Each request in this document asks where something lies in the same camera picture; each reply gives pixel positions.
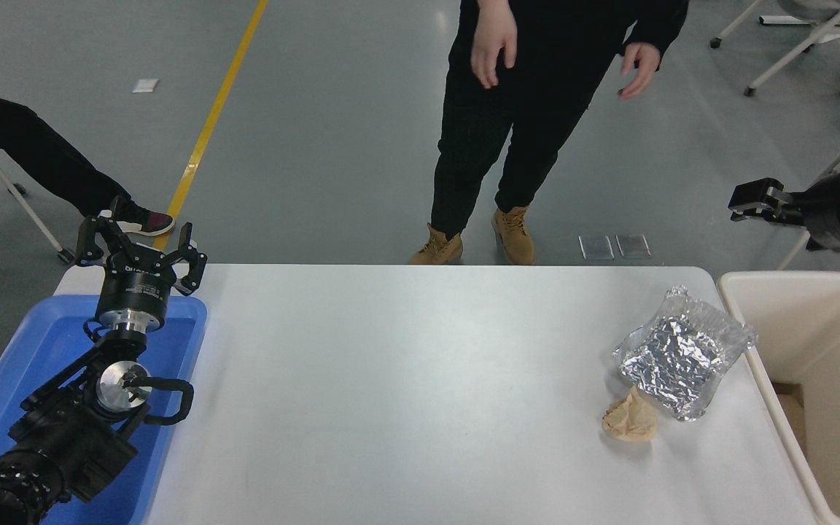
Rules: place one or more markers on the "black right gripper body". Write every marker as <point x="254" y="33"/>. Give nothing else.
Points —
<point x="821" y="211"/>

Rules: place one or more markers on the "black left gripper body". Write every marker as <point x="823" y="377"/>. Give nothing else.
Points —
<point x="135" y="284"/>

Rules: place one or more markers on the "person's left hand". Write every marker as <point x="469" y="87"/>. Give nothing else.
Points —
<point x="642" y="69"/>

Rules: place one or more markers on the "person's right hand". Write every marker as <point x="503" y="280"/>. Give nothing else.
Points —
<point x="493" y="40"/>

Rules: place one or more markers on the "large pale bin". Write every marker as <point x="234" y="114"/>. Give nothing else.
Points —
<point x="792" y="321"/>

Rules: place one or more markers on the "blue plastic tray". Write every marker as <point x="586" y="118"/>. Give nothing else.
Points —
<point x="41" y="343"/>

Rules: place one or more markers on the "grey chair with metal legs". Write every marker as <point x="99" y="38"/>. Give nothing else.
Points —
<point x="8" y="186"/>

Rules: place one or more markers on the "person with dark red shoe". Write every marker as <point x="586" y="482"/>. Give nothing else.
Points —
<point x="33" y="149"/>

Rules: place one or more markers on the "metal floor plate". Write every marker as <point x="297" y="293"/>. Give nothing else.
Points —
<point x="633" y="246"/>
<point x="596" y="248"/>

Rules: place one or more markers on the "white floor label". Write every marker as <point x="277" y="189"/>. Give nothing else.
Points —
<point x="145" y="86"/>

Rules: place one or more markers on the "crumpled foil tray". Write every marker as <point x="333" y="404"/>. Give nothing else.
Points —
<point x="675" y="357"/>

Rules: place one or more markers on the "white wheeled chair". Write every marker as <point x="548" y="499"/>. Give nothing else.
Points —
<point x="821" y="25"/>

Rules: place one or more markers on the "person with tan boots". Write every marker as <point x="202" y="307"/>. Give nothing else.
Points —
<point x="544" y="95"/>

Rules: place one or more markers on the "crumpled tan paper ball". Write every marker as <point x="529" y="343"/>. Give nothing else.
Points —
<point x="631" y="419"/>

